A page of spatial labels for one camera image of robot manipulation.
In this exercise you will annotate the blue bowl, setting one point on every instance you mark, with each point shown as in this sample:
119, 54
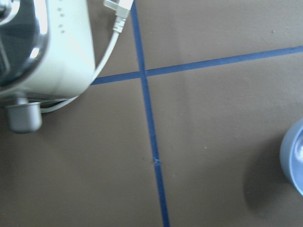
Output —
291, 155

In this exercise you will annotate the white appliance with glass lid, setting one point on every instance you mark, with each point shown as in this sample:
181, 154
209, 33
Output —
46, 57

